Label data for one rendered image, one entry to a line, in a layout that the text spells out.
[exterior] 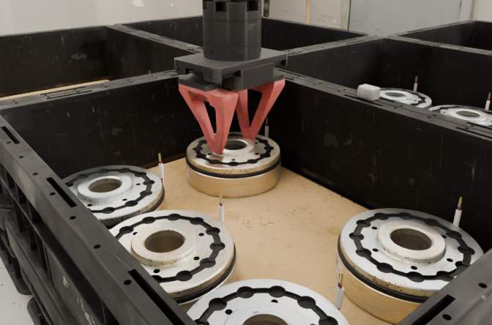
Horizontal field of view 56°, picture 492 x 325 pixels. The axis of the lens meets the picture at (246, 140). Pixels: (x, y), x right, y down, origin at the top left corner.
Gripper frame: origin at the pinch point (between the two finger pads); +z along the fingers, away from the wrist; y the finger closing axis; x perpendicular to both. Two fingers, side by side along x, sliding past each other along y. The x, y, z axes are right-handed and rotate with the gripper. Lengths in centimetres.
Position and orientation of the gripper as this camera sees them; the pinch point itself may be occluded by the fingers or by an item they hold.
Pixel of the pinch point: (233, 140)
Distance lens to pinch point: 49.5
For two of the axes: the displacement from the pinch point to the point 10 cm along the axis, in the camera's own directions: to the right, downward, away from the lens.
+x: 7.2, 2.6, -6.4
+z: 0.0, 9.3, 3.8
